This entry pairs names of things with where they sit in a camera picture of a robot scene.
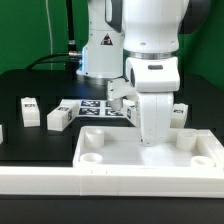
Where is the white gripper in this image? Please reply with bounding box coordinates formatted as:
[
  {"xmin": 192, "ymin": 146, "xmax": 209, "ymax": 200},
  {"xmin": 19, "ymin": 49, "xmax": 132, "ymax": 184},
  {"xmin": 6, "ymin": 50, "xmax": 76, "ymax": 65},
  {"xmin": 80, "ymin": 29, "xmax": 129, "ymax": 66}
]
[{"xmin": 107, "ymin": 57, "xmax": 180, "ymax": 146}]

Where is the white desk tabletop tray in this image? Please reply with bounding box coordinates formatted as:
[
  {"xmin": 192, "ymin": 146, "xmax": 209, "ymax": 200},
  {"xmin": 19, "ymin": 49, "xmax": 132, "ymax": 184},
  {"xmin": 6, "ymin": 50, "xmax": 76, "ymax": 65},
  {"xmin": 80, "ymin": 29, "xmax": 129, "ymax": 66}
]
[{"xmin": 73, "ymin": 126, "xmax": 224, "ymax": 170}]

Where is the fiducial marker sheet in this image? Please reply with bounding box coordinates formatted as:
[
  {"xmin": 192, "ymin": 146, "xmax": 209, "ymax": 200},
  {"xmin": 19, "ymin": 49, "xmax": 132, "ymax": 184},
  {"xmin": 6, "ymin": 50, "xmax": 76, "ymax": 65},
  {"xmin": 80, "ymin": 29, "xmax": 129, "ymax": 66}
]
[{"xmin": 78, "ymin": 100, "xmax": 122, "ymax": 117}]

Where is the black vertical pole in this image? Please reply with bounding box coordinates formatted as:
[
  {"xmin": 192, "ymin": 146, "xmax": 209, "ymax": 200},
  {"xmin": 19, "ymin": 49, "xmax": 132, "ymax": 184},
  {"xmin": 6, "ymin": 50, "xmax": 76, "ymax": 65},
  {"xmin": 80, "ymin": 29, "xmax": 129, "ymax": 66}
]
[{"xmin": 66, "ymin": 0, "xmax": 77, "ymax": 72}]

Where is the white block left edge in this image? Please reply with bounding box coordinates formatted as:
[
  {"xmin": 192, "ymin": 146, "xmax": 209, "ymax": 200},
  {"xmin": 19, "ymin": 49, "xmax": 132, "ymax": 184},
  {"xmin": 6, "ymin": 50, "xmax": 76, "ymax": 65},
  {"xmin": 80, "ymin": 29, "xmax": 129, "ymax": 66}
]
[{"xmin": 0, "ymin": 124, "xmax": 3, "ymax": 144}]

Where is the black cable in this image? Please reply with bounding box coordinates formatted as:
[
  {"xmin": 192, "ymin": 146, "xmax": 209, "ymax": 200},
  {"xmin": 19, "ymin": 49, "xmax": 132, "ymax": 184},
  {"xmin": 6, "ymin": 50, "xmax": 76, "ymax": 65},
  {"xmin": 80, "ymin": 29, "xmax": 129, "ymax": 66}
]
[{"xmin": 25, "ymin": 52, "xmax": 83, "ymax": 70}]

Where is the white cable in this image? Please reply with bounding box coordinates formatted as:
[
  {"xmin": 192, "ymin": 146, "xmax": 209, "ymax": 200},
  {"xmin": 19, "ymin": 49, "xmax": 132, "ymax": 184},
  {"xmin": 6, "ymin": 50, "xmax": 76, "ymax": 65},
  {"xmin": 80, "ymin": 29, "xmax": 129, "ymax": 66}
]
[{"xmin": 45, "ymin": 0, "xmax": 54, "ymax": 71}]

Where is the white fixture wall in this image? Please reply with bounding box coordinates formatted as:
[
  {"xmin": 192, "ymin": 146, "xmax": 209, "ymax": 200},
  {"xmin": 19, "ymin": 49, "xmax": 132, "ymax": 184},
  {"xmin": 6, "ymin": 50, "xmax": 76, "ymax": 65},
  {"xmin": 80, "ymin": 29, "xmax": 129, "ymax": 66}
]
[{"xmin": 0, "ymin": 167, "xmax": 224, "ymax": 198}]

